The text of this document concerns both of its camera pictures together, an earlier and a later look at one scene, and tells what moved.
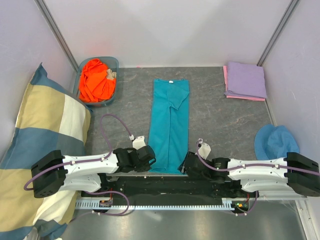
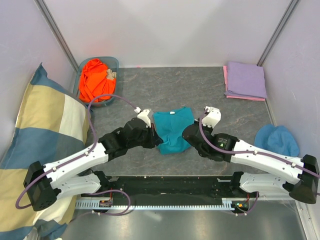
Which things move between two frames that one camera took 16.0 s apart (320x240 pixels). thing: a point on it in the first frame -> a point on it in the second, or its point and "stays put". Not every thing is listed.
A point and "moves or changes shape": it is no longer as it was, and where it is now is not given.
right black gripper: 181,169 -> 209,129
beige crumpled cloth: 110,74 stays put
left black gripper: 146,167 -> 154,139
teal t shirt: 169,124 moves or changes shape
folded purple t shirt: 246,79 stays put
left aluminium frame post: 55,30 stays put
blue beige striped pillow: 52,117 stays put
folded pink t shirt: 225,82 stays put
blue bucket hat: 271,142 stays put
